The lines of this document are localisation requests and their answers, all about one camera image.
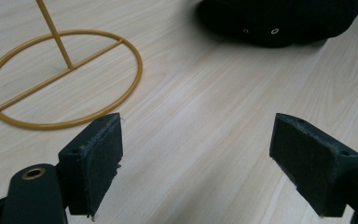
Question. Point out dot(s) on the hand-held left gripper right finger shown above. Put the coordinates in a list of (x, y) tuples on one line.
[(310, 168)]

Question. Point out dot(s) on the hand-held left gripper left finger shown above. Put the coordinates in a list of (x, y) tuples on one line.
[(90, 165)]

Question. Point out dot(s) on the gold metal hat stand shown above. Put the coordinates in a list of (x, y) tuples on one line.
[(59, 77)]

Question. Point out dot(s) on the black cap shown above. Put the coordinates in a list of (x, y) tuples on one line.
[(276, 20)]

